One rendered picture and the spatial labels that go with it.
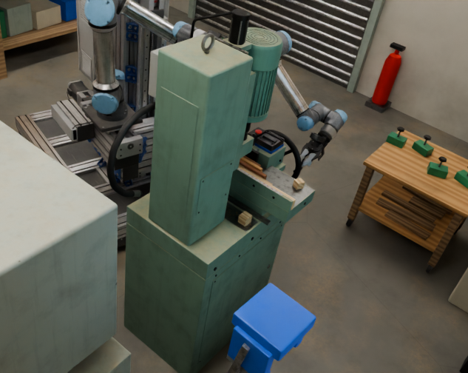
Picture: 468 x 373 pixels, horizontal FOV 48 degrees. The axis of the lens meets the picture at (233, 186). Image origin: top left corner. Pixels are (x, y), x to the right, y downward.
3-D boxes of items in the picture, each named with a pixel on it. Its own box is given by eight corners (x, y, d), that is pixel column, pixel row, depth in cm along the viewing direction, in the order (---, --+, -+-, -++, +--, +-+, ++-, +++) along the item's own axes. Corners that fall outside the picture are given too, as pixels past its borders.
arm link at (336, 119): (333, 112, 266) (347, 121, 264) (321, 128, 263) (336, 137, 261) (336, 104, 259) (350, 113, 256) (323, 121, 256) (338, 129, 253)
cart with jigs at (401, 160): (460, 234, 356) (505, 158, 316) (431, 279, 318) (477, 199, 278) (375, 188, 383) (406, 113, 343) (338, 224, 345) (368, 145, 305)
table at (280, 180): (324, 192, 230) (327, 181, 226) (285, 223, 210) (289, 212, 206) (219, 132, 255) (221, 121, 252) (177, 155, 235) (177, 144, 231)
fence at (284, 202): (290, 211, 207) (293, 200, 204) (287, 212, 206) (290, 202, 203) (180, 143, 232) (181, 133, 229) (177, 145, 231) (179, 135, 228)
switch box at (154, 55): (180, 92, 183) (184, 50, 173) (160, 101, 176) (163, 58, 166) (168, 86, 185) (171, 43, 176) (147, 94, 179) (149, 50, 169)
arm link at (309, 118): (259, 38, 240) (316, 126, 246) (271, 32, 248) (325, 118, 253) (243, 50, 249) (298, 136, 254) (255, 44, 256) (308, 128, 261)
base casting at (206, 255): (288, 212, 236) (293, 197, 230) (206, 281, 197) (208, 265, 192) (214, 167, 254) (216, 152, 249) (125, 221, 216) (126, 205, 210)
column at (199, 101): (225, 221, 212) (255, 58, 167) (188, 249, 197) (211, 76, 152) (185, 195, 221) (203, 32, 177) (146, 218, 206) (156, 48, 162)
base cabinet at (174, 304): (262, 310, 280) (290, 212, 236) (189, 382, 241) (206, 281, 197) (199, 265, 298) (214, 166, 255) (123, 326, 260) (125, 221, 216)
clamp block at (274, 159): (283, 162, 238) (287, 146, 232) (266, 175, 229) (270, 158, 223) (257, 148, 244) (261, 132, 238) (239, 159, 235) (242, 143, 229)
